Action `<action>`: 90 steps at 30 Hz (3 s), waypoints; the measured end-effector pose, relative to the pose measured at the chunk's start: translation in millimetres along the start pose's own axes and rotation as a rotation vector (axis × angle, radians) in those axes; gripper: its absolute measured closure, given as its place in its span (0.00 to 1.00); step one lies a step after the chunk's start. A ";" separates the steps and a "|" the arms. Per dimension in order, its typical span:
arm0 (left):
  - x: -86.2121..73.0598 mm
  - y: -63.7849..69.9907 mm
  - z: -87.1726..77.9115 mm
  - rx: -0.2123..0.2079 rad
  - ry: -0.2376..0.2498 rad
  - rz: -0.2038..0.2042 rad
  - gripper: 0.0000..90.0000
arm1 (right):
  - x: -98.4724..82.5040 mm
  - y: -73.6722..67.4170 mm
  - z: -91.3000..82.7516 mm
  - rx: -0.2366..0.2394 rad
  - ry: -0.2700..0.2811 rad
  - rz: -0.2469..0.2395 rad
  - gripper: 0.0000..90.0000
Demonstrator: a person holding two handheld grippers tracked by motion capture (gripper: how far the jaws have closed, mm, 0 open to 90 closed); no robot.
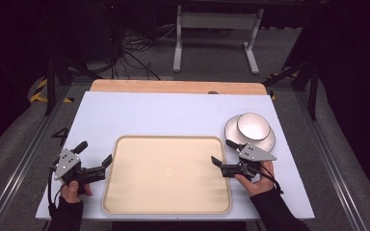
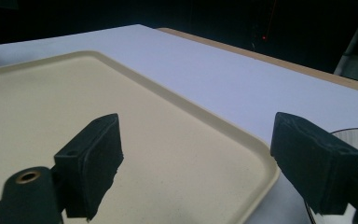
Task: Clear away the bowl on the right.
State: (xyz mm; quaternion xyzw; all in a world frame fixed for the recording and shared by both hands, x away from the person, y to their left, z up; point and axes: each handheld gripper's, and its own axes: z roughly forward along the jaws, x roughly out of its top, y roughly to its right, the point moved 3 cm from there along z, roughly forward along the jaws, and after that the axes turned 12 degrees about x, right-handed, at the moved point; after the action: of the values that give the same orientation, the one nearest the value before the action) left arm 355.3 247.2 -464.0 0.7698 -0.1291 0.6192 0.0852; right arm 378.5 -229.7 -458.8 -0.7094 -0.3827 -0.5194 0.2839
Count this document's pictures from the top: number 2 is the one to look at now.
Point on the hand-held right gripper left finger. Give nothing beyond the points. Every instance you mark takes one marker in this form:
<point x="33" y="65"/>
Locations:
<point x="90" y="168"/>

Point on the beige plastic tray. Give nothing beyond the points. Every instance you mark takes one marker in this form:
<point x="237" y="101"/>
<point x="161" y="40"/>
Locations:
<point x="130" y="133"/>

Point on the metal stand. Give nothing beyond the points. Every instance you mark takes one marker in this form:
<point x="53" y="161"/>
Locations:
<point x="355" y="46"/>

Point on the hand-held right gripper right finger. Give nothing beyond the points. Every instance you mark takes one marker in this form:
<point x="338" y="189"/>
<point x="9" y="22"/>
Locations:
<point x="310" y="161"/>

